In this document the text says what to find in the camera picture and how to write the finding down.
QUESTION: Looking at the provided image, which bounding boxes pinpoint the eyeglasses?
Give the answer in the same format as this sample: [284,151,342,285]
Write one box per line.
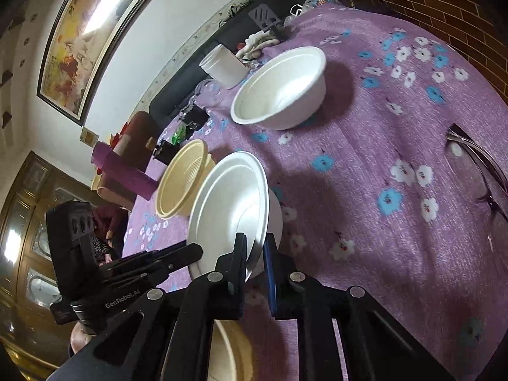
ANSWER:
[446,123,508,247]

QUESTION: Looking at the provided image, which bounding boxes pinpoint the white foam bowl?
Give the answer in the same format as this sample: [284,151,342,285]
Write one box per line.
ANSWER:
[187,151,283,282]
[231,46,327,131]

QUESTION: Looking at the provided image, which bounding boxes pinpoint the wooden glass-door cabinet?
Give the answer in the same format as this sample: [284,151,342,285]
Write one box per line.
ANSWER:
[0,151,100,366]

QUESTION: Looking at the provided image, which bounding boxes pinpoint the small black pot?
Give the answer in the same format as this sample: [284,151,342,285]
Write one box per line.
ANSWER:
[154,141,176,164]

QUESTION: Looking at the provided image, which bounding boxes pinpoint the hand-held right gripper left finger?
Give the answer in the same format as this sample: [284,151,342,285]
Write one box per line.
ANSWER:
[45,232,249,381]

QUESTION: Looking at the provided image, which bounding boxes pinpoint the framed painting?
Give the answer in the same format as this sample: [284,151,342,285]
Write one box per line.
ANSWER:
[37,0,163,127]

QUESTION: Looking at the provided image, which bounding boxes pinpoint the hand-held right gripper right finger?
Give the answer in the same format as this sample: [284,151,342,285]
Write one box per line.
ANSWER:
[263,233,455,381]

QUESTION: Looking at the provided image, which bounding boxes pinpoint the black slotted spatula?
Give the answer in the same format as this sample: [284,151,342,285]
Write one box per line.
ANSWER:
[249,3,287,37]

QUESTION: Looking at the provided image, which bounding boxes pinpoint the red decoration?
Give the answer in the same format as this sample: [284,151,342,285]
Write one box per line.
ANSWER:
[109,121,132,144]

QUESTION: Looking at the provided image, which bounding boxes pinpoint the purple floral tablecloth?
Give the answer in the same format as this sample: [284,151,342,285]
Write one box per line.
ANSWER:
[121,6,508,381]

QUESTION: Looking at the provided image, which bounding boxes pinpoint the beige plastic bowl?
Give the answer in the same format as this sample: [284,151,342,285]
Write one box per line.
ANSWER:
[208,317,255,381]
[155,139,216,220]

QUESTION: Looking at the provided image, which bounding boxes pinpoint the white plastic cup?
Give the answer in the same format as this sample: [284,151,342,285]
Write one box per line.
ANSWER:
[199,44,249,89]

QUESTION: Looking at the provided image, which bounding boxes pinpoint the brown armchair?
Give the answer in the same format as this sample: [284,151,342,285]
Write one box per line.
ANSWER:
[90,111,161,209]

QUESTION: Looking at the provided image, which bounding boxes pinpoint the purple thermos bottle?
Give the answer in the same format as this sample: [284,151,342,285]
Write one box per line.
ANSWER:
[91,142,159,200]

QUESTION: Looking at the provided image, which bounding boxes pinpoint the person's left forearm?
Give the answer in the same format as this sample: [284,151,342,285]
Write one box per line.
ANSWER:
[70,319,100,357]

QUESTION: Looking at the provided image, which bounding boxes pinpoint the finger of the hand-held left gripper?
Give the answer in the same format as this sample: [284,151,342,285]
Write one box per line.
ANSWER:
[103,266,172,287]
[100,242,204,275]

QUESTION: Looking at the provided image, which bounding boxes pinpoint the clear glass jar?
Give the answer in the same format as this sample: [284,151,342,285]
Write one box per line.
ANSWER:
[194,80,222,109]

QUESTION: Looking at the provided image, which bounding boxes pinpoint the white towel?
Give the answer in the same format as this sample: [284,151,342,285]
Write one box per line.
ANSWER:
[236,32,280,61]

